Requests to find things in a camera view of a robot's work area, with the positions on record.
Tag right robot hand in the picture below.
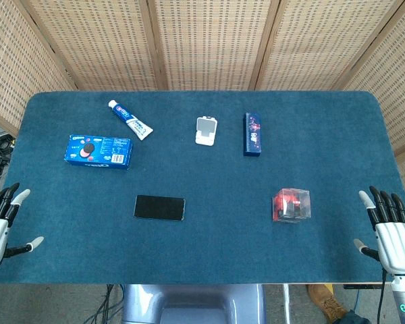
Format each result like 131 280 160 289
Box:
353 186 405 275

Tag white phone stand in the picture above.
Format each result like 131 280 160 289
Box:
194 115 219 147

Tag brown leather shoe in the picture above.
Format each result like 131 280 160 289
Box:
307 283 349 323

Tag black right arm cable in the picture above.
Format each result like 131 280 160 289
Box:
376 262 387 324

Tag dark blue toothpaste box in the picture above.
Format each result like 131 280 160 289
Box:
243 112 263 157

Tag white blue toothpaste tube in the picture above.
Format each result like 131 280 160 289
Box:
108 99 154 141

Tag woven bamboo folding screen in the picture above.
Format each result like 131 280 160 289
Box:
0 0 405 212

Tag light blue smartphone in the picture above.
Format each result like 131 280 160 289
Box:
133 194 186 221

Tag white table leg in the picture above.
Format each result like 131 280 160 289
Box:
281 283 290 324

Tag clear box with red toy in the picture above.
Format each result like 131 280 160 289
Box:
271 187 313 223

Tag blue Oreo cookie box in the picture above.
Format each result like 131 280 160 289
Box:
63 134 134 170

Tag blue felt table mat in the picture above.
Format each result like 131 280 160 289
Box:
0 90 405 286

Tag black cables under table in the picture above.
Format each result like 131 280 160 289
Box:
82 283 126 324

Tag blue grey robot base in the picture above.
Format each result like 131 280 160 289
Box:
121 283 267 324

